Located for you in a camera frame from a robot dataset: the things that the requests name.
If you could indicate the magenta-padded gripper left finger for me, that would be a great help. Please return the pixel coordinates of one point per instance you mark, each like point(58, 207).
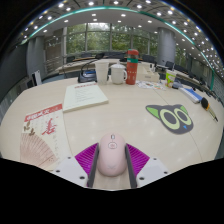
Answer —
point(70, 170)

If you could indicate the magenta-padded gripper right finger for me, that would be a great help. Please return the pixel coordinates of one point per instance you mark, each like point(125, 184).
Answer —
point(150, 170)

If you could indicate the pink computer mouse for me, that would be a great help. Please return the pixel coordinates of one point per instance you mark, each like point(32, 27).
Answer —
point(112, 156)

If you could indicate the cat face mouse pad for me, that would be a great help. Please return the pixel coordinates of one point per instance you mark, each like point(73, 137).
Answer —
point(171, 120)

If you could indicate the red white fan print booklet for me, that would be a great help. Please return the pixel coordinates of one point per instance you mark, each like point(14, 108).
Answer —
point(43, 136)

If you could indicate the white paper document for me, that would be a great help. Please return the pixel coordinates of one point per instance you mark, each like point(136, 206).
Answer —
point(85, 97)

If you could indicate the colourful sticker sheet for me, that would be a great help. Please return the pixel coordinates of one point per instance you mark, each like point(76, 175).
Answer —
point(150, 85)

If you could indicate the blue white book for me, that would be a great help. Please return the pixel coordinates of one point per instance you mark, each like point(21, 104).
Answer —
point(191, 95)

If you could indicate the black yellow handheld microphone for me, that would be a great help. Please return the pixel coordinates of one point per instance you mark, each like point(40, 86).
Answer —
point(205, 104)

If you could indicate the black gooseneck desk microphone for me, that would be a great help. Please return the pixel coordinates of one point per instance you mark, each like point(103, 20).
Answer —
point(177, 85)
point(87, 78)

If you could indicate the green white paper cup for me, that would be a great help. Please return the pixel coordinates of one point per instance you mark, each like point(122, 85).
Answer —
point(170, 79)

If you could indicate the beige cardboard box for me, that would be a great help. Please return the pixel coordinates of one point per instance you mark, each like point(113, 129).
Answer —
point(148, 76)

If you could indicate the white board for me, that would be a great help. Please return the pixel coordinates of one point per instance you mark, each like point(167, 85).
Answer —
point(36, 78)

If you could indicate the white lidded mug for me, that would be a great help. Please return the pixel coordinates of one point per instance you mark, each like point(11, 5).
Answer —
point(117, 75)

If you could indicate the red bottle with green band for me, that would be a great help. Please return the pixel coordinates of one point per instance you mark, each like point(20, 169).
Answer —
point(132, 68)

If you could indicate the dark office chairs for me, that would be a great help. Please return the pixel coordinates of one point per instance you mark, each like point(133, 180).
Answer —
point(170, 64)

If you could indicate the ceiling lights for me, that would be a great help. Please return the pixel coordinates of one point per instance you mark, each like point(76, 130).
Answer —
point(60, 5)

